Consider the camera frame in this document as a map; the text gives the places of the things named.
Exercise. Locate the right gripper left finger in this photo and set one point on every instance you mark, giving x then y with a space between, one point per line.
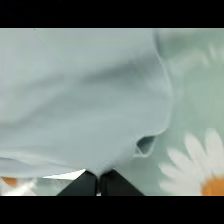
83 186

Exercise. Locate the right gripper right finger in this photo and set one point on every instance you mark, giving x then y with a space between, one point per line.
118 186

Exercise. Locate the pale blue shirt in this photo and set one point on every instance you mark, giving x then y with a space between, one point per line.
80 100

